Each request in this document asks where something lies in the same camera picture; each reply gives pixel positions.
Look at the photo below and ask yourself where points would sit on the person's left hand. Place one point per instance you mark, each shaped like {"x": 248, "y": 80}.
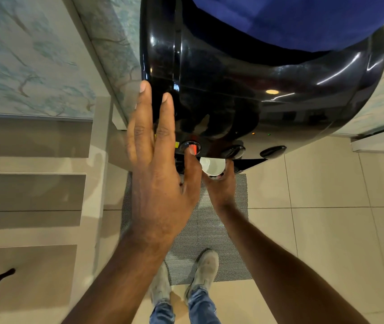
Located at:
{"x": 154, "y": 192}

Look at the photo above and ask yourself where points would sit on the person's right hand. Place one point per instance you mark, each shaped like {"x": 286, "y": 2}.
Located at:
{"x": 221, "y": 192}

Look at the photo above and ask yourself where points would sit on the person's left middle finger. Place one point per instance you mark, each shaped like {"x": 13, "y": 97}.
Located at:
{"x": 143, "y": 114}

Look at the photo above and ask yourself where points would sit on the person's left thumb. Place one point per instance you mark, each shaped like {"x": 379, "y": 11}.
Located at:
{"x": 192, "y": 167}

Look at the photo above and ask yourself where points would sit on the person's right fingers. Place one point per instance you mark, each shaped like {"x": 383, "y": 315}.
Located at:
{"x": 230, "y": 168}

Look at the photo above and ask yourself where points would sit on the white paper cup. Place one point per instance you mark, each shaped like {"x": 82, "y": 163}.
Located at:
{"x": 212, "y": 165}

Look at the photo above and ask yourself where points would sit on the red dispenser tap button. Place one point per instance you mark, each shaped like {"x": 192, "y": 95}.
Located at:
{"x": 196, "y": 148}

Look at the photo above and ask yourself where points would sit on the person's right forearm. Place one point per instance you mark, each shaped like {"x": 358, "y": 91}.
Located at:
{"x": 279, "y": 273}

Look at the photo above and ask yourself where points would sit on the person's left forearm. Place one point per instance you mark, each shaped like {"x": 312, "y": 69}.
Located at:
{"x": 121, "y": 283}

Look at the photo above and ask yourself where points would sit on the black dispenser tap button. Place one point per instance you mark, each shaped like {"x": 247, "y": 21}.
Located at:
{"x": 273, "y": 152}
{"x": 233, "y": 151}

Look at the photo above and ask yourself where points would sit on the grey woven floor mat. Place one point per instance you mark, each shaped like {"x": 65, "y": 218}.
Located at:
{"x": 208, "y": 229}

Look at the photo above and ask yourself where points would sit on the black water dispenser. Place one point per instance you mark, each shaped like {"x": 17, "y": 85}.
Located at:
{"x": 246, "y": 97}

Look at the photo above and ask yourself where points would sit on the person's right grey shoe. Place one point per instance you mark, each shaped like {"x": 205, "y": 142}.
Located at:
{"x": 205, "y": 269}

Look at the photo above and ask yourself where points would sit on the person's grey shoe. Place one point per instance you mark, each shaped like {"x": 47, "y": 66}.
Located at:
{"x": 161, "y": 286}
{"x": 205, "y": 269}

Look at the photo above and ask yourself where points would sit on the person's left grey shoe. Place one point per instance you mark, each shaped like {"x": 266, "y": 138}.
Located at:
{"x": 161, "y": 286}

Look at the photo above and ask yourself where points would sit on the beige staircase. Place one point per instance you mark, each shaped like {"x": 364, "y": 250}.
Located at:
{"x": 26, "y": 192}

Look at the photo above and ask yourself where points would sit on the person's right blue jeans leg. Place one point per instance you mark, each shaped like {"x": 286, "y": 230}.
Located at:
{"x": 202, "y": 308}

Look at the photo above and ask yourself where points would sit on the person's blue jeans leg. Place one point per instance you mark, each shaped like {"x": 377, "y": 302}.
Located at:
{"x": 202, "y": 308}
{"x": 162, "y": 313}

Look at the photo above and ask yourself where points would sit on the person's left blue jeans leg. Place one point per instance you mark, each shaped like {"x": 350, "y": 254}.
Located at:
{"x": 162, "y": 313}

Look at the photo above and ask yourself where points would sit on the blue water bottle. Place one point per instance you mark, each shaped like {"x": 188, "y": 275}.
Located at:
{"x": 296, "y": 20}

